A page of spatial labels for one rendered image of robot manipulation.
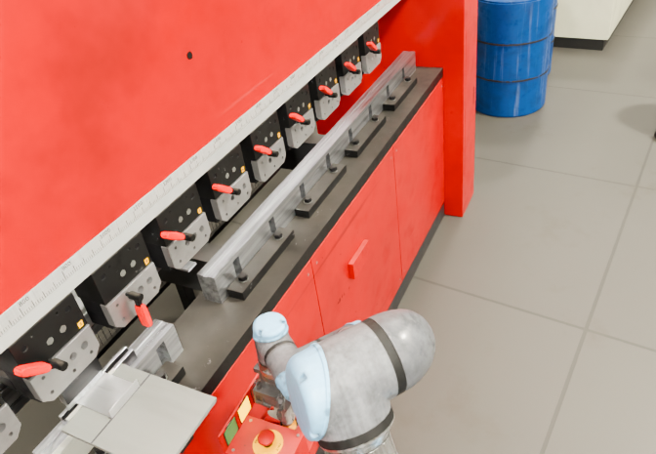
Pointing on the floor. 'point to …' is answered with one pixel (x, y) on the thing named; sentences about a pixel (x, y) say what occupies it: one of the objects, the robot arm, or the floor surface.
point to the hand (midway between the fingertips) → (291, 421)
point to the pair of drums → (515, 37)
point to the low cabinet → (590, 0)
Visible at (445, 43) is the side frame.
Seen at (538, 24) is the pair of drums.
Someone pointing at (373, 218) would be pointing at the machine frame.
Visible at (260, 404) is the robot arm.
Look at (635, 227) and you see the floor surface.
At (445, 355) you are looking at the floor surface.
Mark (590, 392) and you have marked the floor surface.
